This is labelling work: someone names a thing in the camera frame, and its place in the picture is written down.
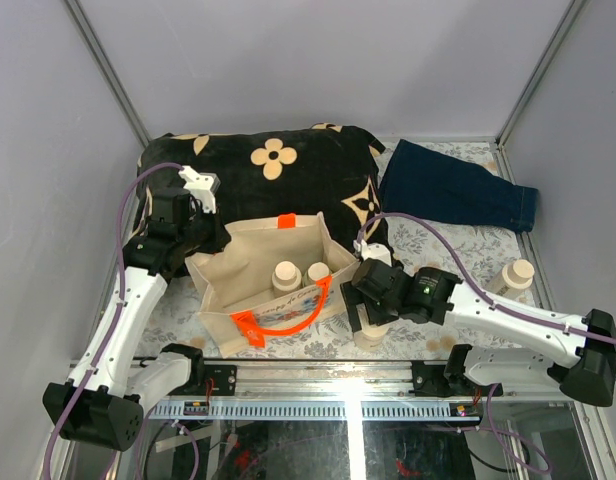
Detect beige bottle wide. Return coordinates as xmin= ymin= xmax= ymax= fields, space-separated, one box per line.
xmin=353 ymin=325 xmax=389 ymax=352

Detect pale green bottle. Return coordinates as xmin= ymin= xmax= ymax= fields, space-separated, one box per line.
xmin=302 ymin=262 xmax=331 ymax=287

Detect beige canvas bag orange handles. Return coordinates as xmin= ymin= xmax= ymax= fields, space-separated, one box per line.
xmin=185 ymin=214 xmax=358 ymax=357

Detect beige bottle tall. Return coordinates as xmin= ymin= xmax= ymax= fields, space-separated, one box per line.
xmin=271 ymin=261 xmax=302 ymax=297

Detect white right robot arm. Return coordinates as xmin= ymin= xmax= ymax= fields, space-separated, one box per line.
xmin=341 ymin=259 xmax=616 ymax=407

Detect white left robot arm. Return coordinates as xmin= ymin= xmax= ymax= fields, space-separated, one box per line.
xmin=42 ymin=186 xmax=229 ymax=451

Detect floral patterned table mat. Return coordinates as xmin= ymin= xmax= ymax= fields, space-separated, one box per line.
xmin=137 ymin=139 xmax=554 ymax=361

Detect folded blue denim cloth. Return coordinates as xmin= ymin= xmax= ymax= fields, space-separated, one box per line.
xmin=378 ymin=140 xmax=539 ymax=233

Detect black floral pillow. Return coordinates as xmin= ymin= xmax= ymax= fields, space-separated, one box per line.
xmin=135 ymin=123 xmax=387 ymax=250

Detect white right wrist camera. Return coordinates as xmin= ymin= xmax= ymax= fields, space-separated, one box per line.
xmin=353 ymin=240 xmax=392 ymax=266

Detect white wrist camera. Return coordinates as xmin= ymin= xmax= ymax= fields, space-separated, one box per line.
xmin=178 ymin=166 xmax=221 ymax=214
xmin=353 ymin=240 xmax=392 ymax=266

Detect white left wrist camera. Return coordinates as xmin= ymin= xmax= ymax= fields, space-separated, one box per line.
xmin=178 ymin=166 xmax=221 ymax=214

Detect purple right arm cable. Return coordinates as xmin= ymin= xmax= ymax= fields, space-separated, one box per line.
xmin=356 ymin=212 xmax=616 ymax=381

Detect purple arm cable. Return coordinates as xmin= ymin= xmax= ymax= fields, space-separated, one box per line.
xmin=40 ymin=162 xmax=189 ymax=480
xmin=356 ymin=212 xmax=616 ymax=381

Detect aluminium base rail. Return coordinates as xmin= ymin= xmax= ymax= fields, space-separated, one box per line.
xmin=62 ymin=357 xmax=602 ymax=421

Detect left aluminium frame post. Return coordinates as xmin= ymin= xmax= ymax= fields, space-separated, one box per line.
xmin=62 ymin=0 xmax=151 ymax=147

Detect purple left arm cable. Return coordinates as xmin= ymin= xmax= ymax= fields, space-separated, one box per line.
xmin=40 ymin=162 xmax=189 ymax=480

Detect aluminium frame corner post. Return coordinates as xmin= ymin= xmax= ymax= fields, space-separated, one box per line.
xmin=495 ymin=0 xmax=589 ymax=146

